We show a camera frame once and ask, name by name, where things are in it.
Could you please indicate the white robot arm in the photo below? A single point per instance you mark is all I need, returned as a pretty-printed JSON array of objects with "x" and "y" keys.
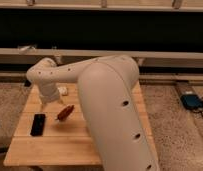
[{"x": 104, "y": 87}]

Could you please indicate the wooden table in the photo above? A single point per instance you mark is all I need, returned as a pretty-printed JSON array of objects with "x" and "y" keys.
[{"x": 63, "y": 143}]

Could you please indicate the blue box on floor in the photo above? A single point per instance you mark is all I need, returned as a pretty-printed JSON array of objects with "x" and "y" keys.
[{"x": 191, "y": 101}]

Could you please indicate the white rectangular block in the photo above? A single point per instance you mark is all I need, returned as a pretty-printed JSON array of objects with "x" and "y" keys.
[{"x": 63, "y": 91}]

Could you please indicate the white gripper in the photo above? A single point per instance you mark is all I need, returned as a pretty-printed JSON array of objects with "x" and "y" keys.
[{"x": 49, "y": 93}]

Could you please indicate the black rectangular remote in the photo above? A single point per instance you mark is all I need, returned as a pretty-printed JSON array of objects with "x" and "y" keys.
[{"x": 38, "y": 125}]

